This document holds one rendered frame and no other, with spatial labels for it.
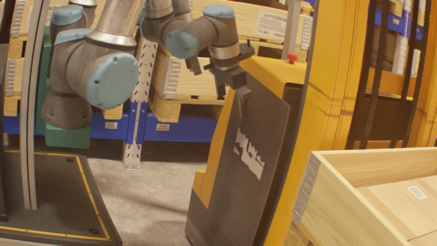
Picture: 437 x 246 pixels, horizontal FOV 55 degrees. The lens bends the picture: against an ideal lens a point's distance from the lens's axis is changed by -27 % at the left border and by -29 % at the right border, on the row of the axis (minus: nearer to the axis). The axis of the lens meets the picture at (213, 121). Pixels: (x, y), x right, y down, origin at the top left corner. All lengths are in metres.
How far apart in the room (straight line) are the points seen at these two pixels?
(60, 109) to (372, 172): 0.98
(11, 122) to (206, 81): 1.19
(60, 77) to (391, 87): 1.14
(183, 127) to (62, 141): 1.60
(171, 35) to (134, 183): 1.42
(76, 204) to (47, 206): 0.14
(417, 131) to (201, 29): 0.98
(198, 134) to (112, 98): 1.76
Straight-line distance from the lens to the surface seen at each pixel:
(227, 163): 1.96
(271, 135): 1.68
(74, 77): 1.35
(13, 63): 2.62
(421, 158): 1.85
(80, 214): 1.82
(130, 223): 2.43
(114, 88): 1.30
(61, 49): 1.44
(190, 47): 1.50
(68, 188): 1.97
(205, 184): 2.15
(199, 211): 2.21
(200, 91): 2.87
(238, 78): 1.65
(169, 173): 2.99
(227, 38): 1.60
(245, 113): 1.72
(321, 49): 1.54
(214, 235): 2.08
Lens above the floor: 1.29
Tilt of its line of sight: 20 degrees down
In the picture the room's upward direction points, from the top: 11 degrees clockwise
